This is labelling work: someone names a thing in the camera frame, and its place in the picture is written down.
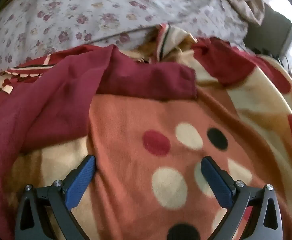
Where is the floral bed sheet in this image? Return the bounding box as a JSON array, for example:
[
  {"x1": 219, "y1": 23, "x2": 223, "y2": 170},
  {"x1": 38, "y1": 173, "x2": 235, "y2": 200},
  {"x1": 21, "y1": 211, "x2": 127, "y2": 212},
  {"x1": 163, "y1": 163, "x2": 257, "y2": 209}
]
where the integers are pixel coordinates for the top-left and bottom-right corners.
[{"x1": 0, "y1": 0, "x2": 249, "y2": 81}]

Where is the grey cabinet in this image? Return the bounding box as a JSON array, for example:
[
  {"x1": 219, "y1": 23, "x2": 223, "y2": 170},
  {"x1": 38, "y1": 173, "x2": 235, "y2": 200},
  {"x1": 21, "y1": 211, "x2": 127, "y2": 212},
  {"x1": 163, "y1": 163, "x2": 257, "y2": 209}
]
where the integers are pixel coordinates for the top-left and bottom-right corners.
[{"x1": 245, "y1": 5, "x2": 292, "y2": 57}]

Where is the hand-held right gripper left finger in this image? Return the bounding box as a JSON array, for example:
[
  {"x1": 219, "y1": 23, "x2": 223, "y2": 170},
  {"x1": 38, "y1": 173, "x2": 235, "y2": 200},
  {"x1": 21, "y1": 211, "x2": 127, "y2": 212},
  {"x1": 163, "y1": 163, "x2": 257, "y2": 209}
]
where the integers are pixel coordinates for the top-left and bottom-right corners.
[{"x1": 14, "y1": 155, "x2": 97, "y2": 240}]

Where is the maroon garment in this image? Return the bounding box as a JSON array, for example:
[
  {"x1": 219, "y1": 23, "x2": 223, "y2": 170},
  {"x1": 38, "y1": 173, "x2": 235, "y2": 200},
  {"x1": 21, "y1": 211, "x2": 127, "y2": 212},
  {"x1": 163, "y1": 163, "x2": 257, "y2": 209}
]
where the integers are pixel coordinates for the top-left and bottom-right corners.
[{"x1": 0, "y1": 44, "x2": 197, "y2": 239}]

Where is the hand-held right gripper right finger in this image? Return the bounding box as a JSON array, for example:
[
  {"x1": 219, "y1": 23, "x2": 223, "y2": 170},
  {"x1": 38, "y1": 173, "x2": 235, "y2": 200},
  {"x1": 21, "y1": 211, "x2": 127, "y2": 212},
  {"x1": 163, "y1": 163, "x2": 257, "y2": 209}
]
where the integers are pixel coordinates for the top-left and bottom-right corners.
[{"x1": 200, "y1": 155, "x2": 283, "y2": 240}]

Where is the beige brown cloth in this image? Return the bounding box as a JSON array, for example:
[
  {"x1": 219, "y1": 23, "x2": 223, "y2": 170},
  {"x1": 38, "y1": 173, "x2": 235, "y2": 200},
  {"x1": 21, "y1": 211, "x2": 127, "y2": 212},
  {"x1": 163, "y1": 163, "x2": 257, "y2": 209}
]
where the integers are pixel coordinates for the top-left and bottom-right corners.
[{"x1": 218, "y1": 0, "x2": 265, "y2": 26}]

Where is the printed fleece blanket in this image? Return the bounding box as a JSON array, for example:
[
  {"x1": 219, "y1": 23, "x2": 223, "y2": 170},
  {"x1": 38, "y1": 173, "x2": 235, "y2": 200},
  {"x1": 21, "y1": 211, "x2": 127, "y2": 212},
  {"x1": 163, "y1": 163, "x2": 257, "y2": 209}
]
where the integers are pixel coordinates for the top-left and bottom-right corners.
[{"x1": 0, "y1": 23, "x2": 292, "y2": 240}]

